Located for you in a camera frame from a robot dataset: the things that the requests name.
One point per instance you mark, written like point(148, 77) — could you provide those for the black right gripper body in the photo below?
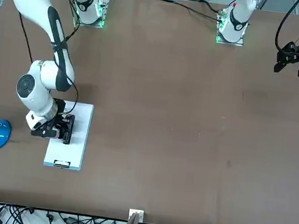
point(59, 108)

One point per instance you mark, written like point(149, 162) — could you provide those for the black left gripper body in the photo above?
point(298, 54)

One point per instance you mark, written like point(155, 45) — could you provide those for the black stapler with red label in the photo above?
point(67, 133)

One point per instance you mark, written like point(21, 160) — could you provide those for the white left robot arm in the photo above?
point(236, 19)

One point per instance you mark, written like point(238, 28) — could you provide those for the clipboard with metal clip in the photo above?
point(61, 163)

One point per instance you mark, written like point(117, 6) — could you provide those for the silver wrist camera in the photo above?
point(53, 133)

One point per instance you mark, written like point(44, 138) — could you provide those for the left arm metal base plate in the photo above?
point(238, 43)

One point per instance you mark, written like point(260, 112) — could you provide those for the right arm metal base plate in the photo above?
point(104, 3)

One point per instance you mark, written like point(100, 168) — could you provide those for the aluminium profile post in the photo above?
point(136, 214)

